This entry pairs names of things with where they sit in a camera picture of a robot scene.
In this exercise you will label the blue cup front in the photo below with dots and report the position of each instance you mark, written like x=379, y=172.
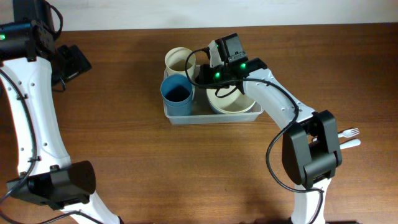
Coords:
x=176, y=90

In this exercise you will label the blue cup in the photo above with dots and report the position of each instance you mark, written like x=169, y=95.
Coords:
x=180, y=110
x=176, y=90

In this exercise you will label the cream bowl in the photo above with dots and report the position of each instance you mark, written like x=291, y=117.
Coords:
x=236, y=95
x=233, y=107

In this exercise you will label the white plastic fork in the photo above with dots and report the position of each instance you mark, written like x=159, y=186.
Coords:
x=349, y=133

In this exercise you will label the white plastic spoon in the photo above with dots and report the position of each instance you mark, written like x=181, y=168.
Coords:
x=350, y=143

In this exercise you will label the cream cup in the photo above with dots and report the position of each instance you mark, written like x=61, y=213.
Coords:
x=178, y=62

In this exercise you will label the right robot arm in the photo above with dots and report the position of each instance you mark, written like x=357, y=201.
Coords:
x=310, y=145

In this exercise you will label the blue bowl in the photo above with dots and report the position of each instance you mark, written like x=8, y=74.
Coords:
x=215, y=109

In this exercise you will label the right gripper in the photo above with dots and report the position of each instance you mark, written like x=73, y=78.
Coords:
x=203, y=74

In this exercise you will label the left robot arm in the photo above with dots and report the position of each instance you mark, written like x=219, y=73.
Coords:
x=31, y=68

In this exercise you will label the clear plastic container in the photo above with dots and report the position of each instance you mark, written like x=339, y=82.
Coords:
x=203, y=114

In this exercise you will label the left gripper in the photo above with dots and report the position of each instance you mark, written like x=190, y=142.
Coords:
x=78, y=61

